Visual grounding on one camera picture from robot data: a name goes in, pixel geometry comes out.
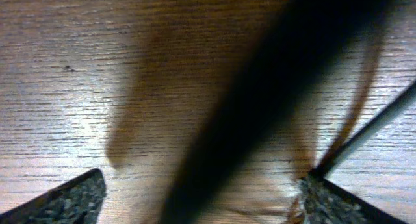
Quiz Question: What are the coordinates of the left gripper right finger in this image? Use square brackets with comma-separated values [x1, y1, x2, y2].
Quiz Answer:
[298, 174, 406, 224]

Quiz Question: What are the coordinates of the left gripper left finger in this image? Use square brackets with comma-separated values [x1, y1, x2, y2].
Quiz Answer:
[1, 168, 106, 224]

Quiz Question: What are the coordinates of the black USB cable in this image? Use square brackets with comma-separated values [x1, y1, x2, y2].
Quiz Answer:
[159, 0, 416, 224]

